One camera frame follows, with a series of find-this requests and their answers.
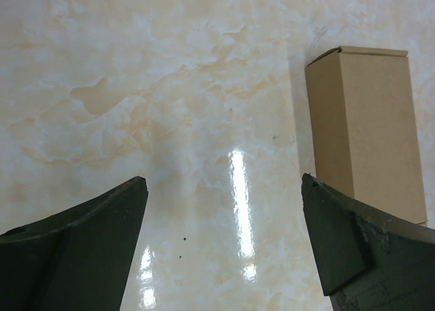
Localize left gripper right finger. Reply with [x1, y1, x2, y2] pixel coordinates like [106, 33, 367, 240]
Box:
[301, 174, 434, 310]

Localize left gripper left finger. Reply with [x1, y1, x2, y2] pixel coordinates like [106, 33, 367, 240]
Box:
[1, 177, 148, 310]

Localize brown cardboard box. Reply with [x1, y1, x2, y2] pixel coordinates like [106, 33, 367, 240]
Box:
[305, 46, 428, 224]

